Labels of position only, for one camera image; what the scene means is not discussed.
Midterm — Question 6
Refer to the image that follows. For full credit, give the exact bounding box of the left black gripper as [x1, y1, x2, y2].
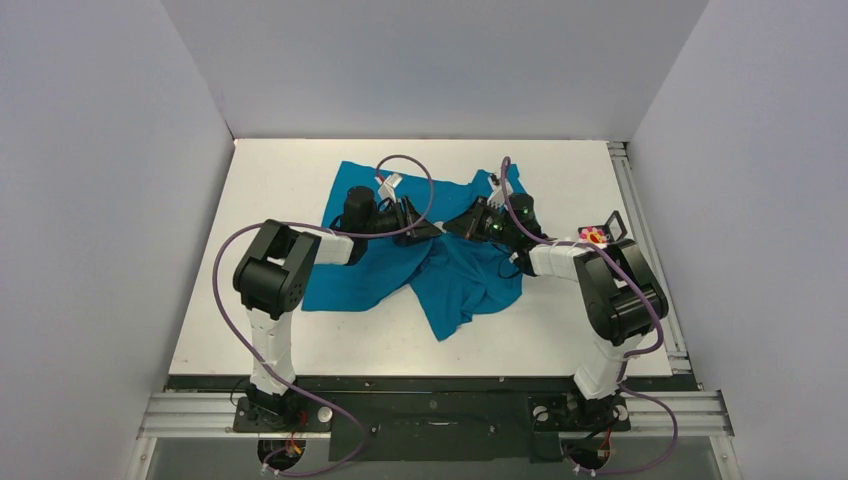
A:
[363, 196, 441, 247]

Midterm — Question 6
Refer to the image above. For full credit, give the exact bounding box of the blue t-shirt garment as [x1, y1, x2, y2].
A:
[301, 161, 522, 341]

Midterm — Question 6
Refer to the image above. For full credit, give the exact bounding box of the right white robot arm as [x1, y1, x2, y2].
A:
[444, 193, 669, 427]

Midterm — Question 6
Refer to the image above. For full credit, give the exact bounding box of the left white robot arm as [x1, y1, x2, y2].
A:
[233, 186, 441, 430]

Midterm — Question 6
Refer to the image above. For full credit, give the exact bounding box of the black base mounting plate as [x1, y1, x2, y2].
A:
[166, 375, 696, 472]

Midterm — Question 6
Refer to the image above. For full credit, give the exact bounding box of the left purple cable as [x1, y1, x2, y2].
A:
[211, 154, 436, 479]

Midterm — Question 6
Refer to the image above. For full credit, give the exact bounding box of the purple cable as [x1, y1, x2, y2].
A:
[499, 156, 680, 477]
[211, 154, 436, 479]

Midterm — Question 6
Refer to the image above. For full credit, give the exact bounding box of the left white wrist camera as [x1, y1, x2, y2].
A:
[375, 173, 403, 203]

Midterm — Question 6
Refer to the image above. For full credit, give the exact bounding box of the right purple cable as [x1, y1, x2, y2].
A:
[499, 156, 680, 477]

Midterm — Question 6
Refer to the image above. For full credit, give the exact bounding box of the aluminium side rail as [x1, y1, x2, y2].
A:
[606, 140, 692, 374]

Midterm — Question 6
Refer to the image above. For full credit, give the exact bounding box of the aluminium front rail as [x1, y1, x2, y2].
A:
[138, 391, 734, 439]

